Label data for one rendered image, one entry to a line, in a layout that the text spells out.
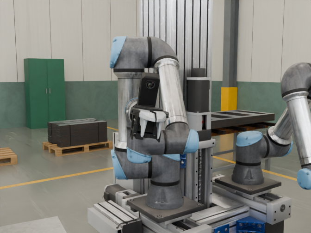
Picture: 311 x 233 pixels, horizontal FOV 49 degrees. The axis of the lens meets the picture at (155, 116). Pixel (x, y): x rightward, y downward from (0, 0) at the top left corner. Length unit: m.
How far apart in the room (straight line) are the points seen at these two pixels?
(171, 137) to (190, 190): 0.56
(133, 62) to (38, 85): 8.88
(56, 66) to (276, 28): 6.15
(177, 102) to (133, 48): 0.27
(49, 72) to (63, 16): 1.93
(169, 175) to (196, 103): 0.36
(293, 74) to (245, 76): 9.19
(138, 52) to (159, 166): 0.43
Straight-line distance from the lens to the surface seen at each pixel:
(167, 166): 1.30
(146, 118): 0.75
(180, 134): 1.04
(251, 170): 1.66
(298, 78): 1.40
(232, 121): 4.99
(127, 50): 1.24
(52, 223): 1.24
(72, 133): 6.80
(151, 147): 1.02
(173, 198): 1.34
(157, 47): 1.25
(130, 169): 1.28
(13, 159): 6.37
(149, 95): 0.86
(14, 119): 10.62
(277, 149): 1.70
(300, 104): 1.38
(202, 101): 1.50
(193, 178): 1.54
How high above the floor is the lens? 1.55
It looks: 7 degrees down
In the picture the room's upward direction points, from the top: straight up
